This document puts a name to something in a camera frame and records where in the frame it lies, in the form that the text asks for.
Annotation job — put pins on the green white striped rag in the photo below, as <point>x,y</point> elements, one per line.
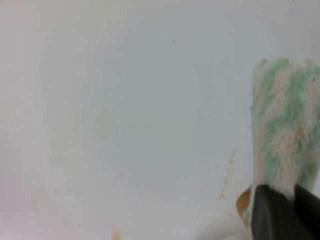
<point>285,127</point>

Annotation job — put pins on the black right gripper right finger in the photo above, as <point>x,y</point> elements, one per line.
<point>307,208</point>

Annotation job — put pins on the brown coffee stain puddle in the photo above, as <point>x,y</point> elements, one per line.
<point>243,201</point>

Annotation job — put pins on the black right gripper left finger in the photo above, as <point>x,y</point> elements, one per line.
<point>274,217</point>

